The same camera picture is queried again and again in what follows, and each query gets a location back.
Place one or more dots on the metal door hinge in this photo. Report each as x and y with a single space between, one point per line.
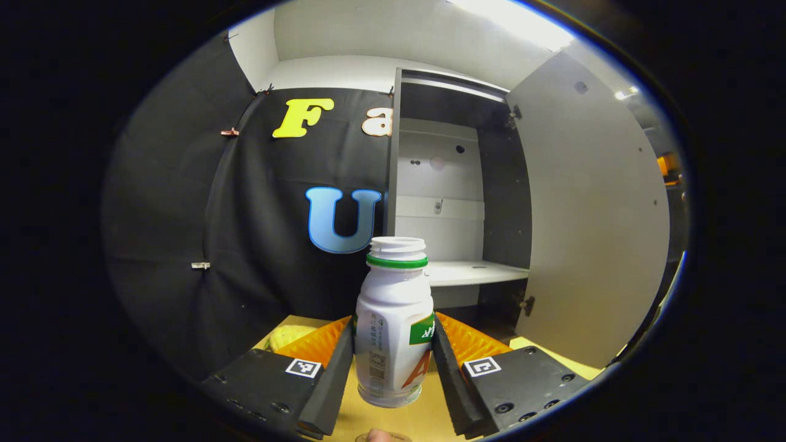
527 306
514 115

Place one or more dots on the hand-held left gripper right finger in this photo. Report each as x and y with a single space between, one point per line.
454 387

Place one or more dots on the white cabinet shelf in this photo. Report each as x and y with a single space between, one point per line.
479 273

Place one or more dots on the small ceiling light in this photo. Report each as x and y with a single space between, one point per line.
626 93

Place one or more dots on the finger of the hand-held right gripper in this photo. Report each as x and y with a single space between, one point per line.
669 166

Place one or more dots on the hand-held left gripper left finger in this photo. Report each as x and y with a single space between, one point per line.
328 387

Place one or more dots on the black backdrop cloth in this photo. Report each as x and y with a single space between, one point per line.
184 215

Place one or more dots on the dark grey cabinet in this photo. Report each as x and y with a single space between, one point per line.
503 202

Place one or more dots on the long ceiling light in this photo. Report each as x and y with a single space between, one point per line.
522 21

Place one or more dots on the white plastic bottle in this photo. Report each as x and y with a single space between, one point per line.
393 307

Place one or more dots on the beige cabinet door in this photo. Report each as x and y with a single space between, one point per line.
589 215

